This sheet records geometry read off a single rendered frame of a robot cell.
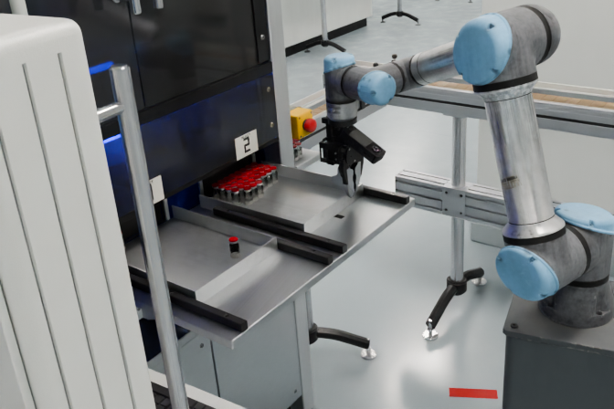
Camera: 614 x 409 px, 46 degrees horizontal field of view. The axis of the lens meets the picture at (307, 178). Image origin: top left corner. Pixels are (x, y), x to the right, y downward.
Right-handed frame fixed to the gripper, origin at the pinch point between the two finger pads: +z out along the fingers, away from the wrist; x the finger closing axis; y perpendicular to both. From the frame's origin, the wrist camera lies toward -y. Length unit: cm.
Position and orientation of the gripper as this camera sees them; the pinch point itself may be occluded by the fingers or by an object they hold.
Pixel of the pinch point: (354, 193)
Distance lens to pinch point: 181.2
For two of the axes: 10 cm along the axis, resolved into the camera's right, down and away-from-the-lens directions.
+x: -6.0, 3.6, -7.1
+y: -8.0, -1.8, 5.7
